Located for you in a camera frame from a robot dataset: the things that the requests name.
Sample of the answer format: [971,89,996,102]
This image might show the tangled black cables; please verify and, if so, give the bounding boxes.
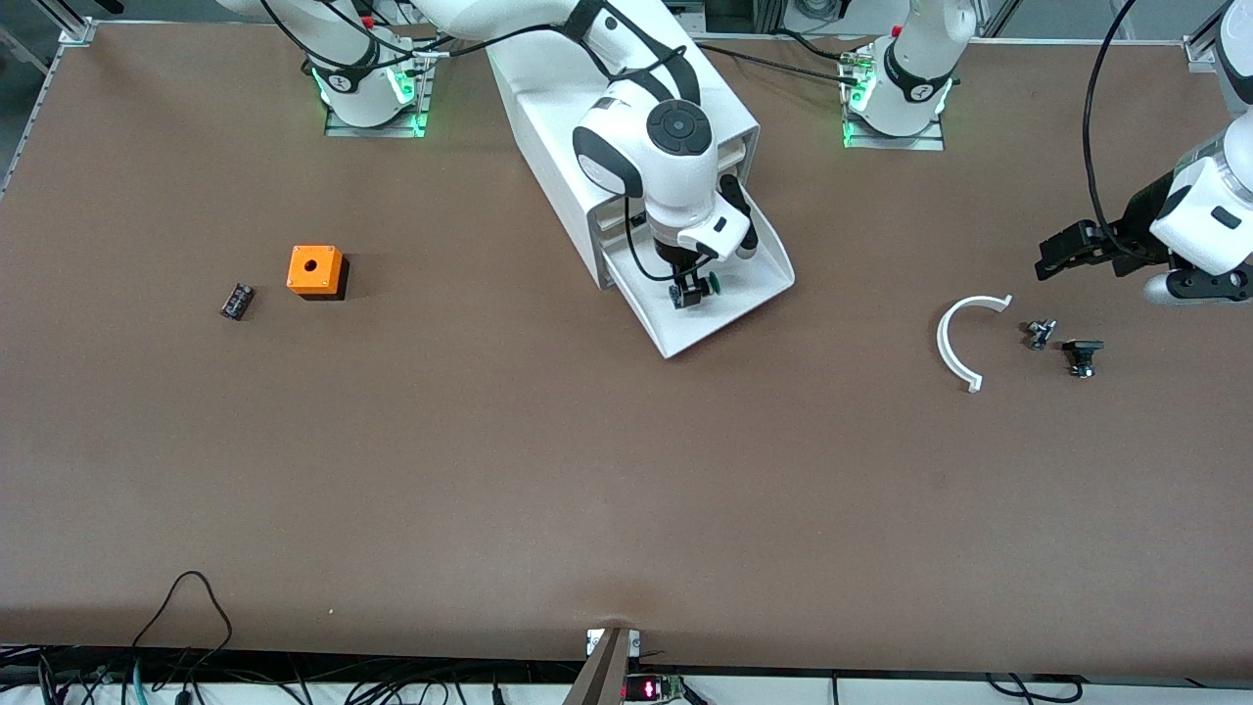
[0,644,588,705]

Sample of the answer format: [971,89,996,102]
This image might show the white curved plastic arc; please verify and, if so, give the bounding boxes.
[937,294,1014,394]

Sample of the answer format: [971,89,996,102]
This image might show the small device with red display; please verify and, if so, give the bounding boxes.
[621,673,688,703]

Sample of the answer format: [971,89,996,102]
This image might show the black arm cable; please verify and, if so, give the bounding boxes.
[256,0,704,287]
[1081,0,1178,265]

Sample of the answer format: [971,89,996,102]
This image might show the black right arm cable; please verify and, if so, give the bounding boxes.
[256,0,704,287]

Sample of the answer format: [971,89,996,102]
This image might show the black cable on table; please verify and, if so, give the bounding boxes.
[693,41,862,87]
[771,27,867,65]

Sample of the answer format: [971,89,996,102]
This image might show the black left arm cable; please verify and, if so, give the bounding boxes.
[1081,0,1178,265]

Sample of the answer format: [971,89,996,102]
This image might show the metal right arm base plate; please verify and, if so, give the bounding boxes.
[323,24,439,139]

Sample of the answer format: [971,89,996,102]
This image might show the black looped cable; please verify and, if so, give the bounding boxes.
[131,571,234,655]

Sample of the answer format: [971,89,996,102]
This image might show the white lowest cabinet drawer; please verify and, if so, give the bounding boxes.
[600,201,796,360]

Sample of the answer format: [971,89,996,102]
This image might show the green push button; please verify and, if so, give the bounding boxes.
[670,274,724,310]

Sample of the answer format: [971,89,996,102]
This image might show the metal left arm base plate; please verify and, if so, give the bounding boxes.
[840,39,947,152]

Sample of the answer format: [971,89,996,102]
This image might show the orange button box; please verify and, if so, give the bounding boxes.
[287,245,350,302]

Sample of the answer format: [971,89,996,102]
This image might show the black cable at table edge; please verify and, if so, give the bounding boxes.
[984,672,1090,705]

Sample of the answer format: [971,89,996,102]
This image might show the aluminium table corner bracket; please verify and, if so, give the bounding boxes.
[53,0,97,48]
[1182,33,1227,75]

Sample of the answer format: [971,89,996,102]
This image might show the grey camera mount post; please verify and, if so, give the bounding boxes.
[562,627,643,705]

